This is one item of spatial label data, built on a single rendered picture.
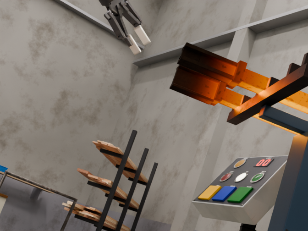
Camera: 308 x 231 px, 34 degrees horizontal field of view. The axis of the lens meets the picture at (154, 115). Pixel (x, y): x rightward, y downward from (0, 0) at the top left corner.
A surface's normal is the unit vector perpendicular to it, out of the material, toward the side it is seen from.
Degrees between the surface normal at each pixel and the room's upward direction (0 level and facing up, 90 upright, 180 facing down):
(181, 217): 90
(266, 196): 90
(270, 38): 90
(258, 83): 90
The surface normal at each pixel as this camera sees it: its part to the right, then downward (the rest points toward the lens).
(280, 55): -0.80, -0.41
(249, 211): 0.43, -0.10
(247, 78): 0.18, -0.21
